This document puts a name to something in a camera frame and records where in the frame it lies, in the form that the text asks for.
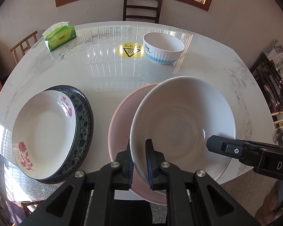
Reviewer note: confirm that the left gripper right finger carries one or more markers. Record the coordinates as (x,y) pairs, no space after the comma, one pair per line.
(192,198)

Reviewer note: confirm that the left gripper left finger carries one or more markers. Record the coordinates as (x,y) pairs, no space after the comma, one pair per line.
(86,198)

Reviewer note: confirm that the white pink rose plate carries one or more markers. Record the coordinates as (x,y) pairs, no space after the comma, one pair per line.
(44,133)

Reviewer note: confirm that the white Rabbit bowl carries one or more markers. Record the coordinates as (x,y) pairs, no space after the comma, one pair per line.
(179,115)

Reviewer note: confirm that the large pink bowl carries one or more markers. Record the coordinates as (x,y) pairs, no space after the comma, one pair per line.
(118,137)

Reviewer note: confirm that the blue floral plate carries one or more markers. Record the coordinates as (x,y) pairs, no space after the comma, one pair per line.
(83,139)

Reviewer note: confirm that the white blue striped bowl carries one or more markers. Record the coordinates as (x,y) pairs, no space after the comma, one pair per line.
(162,48)

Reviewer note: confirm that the person right hand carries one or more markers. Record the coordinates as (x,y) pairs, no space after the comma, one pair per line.
(267,213)

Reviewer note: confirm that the rattan chair purple cushion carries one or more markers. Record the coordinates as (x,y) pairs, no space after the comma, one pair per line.
(21,210)

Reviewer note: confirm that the dark wood shelf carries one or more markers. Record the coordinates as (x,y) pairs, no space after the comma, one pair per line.
(269,82)

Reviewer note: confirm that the yellow warning sticker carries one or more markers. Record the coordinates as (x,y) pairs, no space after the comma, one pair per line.
(130,50)

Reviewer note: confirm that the light wooden chair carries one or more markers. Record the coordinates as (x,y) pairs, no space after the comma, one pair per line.
(24,45)

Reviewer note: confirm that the green tissue pack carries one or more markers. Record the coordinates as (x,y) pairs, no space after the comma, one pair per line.
(58,34)

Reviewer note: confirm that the dark wooden chair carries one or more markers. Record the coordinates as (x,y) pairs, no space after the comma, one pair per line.
(149,10)

